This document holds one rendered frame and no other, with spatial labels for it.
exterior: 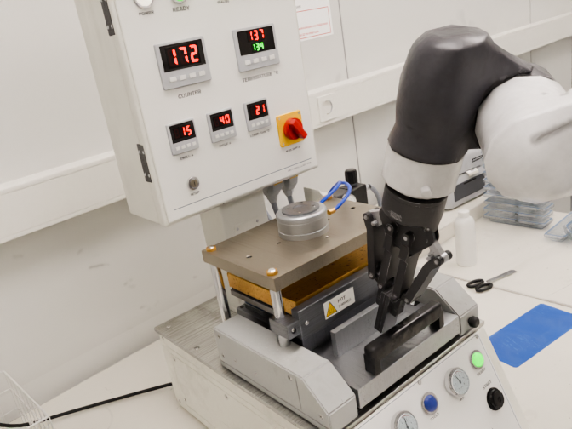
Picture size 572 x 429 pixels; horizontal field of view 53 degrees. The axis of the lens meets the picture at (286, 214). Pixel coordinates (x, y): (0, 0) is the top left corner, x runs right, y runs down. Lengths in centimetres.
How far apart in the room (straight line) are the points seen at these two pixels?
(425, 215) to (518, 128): 18
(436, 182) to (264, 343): 34
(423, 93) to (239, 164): 43
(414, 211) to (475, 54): 19
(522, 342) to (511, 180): 71
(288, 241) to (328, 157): 89
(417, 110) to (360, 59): 121
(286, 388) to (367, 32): 129
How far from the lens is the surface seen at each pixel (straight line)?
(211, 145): 92
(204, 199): 92
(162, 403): 121
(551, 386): 114
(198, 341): 101
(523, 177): 56
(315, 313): 80
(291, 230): 85
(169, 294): 144
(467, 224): 149
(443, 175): 65
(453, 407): 90
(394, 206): 68
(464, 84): 61
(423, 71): 61
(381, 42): 191
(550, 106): 56
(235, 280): 91
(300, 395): 77
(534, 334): 127
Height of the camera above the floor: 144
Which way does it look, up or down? 20 degrees down
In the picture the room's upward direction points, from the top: 10 degrees counter-clockwise
